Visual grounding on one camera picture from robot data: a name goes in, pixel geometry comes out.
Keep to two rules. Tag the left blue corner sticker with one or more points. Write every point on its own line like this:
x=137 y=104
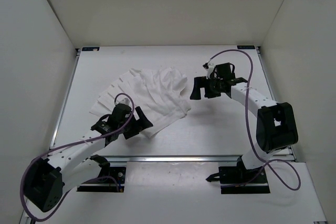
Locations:
x=90 y=49

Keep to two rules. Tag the right blue corner sticker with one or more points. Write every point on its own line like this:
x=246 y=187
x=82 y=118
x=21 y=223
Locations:
x=246 y=47

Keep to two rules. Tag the blue corner sticker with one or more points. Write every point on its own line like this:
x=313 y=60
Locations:
x=246 y=47
x=90 y=49

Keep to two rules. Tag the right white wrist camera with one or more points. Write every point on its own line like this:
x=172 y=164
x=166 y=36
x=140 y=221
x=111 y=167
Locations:
x=209 y=67

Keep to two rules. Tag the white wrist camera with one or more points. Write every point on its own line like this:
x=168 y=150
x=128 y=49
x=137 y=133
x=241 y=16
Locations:
x=122 y=100
x=209 y=67

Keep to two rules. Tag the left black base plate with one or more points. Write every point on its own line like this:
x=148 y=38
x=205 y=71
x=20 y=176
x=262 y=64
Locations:
x=108 y=181

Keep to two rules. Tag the white pleated skirt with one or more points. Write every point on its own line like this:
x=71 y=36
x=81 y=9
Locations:
x=159 y=93

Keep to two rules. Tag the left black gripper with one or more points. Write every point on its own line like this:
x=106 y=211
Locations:
x=143 y=121

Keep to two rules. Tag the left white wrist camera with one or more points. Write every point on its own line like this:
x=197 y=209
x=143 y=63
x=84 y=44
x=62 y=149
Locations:
x=122 y=100

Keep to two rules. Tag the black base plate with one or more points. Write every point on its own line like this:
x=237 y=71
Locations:
x=108 y=181
x=235 y=180

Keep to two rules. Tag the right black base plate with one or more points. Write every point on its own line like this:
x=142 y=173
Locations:
x=235 y=180

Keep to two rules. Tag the aluminium front rail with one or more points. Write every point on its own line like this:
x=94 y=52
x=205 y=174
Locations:
x=171 y=159

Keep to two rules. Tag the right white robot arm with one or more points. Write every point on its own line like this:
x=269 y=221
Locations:
x=276 y=126

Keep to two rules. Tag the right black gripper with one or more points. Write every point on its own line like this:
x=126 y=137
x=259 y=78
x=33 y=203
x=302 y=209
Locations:
x=202 y=82

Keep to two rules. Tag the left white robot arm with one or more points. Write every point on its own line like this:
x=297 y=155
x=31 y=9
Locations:
x=49 y=178

